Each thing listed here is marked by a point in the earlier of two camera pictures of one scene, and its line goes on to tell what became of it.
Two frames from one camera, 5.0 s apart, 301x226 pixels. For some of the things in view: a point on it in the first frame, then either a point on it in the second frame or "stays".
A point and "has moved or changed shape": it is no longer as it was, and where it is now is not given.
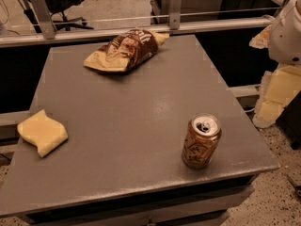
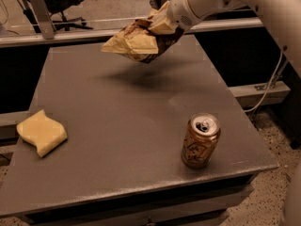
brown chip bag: [126, 50] has moved or changed shape
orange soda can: [201, 140] stays
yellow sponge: [43, 132] stays
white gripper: [286, 37] to [179, 10]
